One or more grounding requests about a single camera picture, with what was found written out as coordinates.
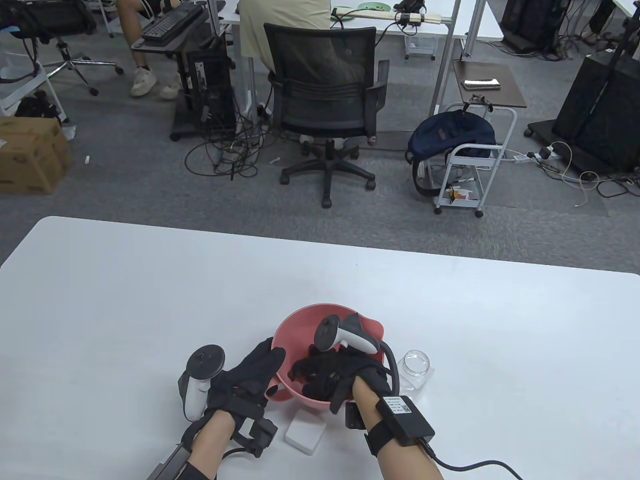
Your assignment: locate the black bag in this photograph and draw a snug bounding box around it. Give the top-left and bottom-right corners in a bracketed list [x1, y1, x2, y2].
[15, 95, 62, 122]

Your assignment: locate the white rolling cart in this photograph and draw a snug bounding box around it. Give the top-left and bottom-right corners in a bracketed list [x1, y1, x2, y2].
[434, 102, 518, 218]

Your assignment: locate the black sensor box cable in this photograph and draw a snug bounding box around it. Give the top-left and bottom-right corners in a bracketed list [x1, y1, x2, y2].
[420, 439, 523, 480]

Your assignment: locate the black left forearm sensor box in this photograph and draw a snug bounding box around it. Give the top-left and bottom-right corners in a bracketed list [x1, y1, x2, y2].
[145, 445, 193, 480]

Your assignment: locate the black computer cart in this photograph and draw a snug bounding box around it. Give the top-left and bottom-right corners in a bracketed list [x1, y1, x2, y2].
[131, 20, 238, 142]

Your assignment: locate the black keyboard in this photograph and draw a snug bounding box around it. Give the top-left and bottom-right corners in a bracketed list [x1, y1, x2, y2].
[141, 4, 206, 43]

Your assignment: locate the dark blue backpack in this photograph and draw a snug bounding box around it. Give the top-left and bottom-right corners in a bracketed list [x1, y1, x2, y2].
[406, 111, 497, 197]

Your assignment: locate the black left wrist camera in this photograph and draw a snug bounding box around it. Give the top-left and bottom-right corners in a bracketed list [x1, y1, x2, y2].
[231, 414, 279, 458]

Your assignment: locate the tangle of black cables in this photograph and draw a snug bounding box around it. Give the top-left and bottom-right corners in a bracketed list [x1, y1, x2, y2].
[184, 90, 291, 181]

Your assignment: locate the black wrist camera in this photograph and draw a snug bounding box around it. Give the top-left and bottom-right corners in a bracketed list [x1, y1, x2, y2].
[345, 401, 368, 431]
[231, 414, 279, 458]

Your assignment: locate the long beige power strip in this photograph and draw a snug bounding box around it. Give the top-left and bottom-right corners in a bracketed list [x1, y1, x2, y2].
[331, 5, 443, 26]

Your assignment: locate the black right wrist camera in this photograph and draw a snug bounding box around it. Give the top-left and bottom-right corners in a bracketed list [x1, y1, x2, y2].
[345, 401, 368, 431]

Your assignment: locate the black white controller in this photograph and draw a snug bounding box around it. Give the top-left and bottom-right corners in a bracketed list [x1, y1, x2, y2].
[315, 312, 400, 398]
[178, 344, 226, 422]

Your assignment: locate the clear plastic jar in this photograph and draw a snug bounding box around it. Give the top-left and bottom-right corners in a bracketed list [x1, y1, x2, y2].
[395, 350, 432, 400]

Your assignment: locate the person's left forearm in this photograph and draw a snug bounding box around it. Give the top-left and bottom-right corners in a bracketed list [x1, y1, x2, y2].
[187, 412, 237, 480]

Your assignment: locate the pink salad bowl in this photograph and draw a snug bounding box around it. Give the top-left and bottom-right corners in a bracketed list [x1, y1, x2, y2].
[265, 302, 388, 410]

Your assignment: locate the black right forearm sensor box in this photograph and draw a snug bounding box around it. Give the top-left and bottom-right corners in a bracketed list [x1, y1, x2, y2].
[376, 395, 436, 447]

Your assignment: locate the white metal rack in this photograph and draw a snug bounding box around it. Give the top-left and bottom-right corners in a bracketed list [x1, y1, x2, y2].
[0, 62, 68, 126]

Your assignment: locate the person's left hand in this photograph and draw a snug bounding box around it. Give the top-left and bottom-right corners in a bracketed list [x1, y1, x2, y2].
[205, 338, 287, 416]

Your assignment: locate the person's right hand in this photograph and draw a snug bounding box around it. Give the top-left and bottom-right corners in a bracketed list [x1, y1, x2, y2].
[289, 347, 391, 415]

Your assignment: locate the black equipment stack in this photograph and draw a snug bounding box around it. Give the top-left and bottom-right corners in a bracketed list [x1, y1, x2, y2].
[500, 0, 571, 51]

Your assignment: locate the black mesh office chair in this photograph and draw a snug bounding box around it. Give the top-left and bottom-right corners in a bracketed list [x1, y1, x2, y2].
[263, 22, 391, 210]

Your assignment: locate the brown side table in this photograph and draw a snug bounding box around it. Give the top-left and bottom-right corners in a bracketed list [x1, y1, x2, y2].
[452, 59, 528, 110]

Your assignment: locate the black white right controller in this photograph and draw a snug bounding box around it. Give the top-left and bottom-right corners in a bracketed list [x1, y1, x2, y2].
[315, 312, 400, 398]

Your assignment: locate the black equipment cabinet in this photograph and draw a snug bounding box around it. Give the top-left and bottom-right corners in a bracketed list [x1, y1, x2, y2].
[524, 52, 640, 176]

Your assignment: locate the black white left controller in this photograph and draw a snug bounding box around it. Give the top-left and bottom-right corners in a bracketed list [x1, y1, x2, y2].
[178, 344, 226, 422]

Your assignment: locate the person's right forearm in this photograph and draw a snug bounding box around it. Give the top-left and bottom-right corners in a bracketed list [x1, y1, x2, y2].
[352, 377, 445, 480]

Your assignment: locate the black chrome office chair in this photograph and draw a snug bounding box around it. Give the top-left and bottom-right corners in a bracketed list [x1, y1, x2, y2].
[0, 0, 124, 97]

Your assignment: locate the brown cardboard box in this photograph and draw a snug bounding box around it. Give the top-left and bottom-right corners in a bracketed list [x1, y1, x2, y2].
[0, 117, 75, 195]

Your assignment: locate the white office desk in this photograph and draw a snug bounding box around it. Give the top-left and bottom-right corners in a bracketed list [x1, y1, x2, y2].
[462, 0, 505, 58]
[207, 0, 462, 121]

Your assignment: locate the white floor power strip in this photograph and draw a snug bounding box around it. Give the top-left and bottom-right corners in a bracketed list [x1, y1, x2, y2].
[512, 147, 561, 163]

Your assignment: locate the white square jar lid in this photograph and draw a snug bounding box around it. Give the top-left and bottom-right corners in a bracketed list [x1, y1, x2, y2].
[284, 411, 327, 456]

